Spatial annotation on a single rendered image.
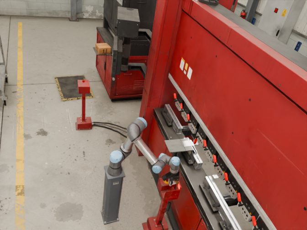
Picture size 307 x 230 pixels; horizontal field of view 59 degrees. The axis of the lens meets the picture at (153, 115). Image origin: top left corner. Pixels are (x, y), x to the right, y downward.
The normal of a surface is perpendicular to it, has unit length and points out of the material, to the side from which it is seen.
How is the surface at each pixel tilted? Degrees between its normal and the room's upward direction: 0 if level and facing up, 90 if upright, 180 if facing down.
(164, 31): 90
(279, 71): 90
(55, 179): 0
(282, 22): 90
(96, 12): 90
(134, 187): 0
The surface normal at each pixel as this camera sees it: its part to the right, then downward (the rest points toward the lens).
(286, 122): -0.95, 0.05
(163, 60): 0.29, 0.59
